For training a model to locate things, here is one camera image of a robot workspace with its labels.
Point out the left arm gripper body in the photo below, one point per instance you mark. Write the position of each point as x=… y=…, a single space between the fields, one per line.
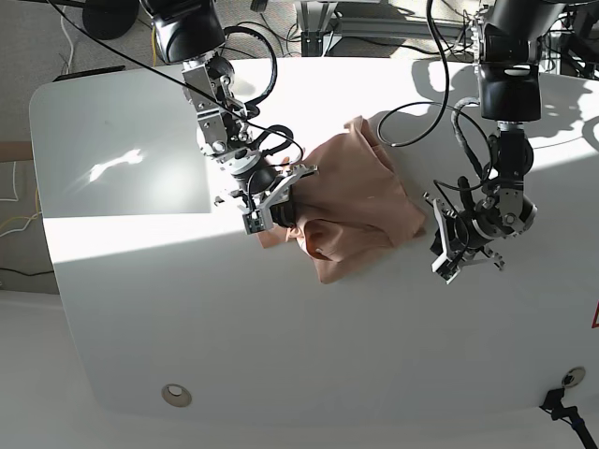
x=464 y=245

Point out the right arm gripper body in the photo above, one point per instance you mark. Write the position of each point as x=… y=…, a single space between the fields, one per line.
x=254 y=200

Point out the salmon pink T-shirt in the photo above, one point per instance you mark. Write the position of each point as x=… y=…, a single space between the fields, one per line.
x=354 y=210

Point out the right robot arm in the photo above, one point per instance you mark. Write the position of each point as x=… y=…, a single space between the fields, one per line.
x=190 y=33

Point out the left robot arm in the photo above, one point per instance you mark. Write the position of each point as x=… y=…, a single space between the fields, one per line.
x=507 y=40

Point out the red warning sticker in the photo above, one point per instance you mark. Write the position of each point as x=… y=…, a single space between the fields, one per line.
x=595 y=320

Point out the metal table grommet right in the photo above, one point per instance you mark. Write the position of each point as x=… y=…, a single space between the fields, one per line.
x=573 y=377

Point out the metal table grommet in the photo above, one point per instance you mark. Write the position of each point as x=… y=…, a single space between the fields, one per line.
x=176 y=395
x=573 y=377

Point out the metal table grommet left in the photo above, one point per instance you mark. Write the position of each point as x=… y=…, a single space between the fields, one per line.
x=176 y=395

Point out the black round stand base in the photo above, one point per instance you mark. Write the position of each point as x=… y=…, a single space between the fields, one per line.
x=109 y=19

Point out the black clamp with cable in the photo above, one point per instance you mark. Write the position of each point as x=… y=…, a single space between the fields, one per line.
x=552 y=405

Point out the aluminium frame post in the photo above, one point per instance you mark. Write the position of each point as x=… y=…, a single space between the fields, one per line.
x=313 y=18

